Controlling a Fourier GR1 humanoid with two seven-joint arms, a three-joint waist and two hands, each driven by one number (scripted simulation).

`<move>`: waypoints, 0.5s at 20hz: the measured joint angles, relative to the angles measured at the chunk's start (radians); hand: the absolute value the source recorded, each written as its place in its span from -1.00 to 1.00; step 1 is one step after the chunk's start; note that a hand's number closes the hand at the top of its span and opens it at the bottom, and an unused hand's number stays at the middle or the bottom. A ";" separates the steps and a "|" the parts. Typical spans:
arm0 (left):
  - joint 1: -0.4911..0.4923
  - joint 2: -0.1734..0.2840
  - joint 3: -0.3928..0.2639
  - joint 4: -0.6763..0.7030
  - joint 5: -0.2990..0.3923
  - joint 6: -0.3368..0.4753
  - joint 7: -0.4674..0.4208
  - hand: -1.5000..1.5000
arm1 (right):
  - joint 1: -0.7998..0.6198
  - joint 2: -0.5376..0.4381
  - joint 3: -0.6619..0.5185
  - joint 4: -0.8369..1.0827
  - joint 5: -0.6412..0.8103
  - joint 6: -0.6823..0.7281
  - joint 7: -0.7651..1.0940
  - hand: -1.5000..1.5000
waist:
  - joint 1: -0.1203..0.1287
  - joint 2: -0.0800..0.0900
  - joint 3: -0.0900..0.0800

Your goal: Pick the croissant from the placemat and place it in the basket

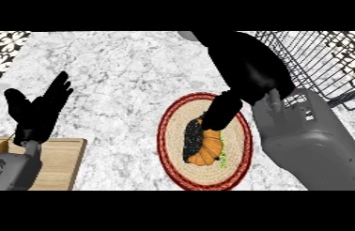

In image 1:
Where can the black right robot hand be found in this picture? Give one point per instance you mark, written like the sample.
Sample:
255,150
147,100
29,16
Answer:
248,67

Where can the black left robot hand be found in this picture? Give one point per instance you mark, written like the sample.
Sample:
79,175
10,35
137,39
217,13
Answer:
39,111

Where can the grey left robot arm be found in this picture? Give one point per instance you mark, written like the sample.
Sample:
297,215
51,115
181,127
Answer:
19,167

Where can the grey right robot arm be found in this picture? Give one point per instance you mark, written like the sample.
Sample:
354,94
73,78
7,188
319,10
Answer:
301,141

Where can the round red-rimmed woven placemat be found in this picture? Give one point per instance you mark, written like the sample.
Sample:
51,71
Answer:
206,141

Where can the pale wooden cutting board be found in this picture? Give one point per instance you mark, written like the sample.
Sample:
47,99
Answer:
56,164

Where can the black and white patterned panel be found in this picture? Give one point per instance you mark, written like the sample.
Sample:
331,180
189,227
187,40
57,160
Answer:
11,45

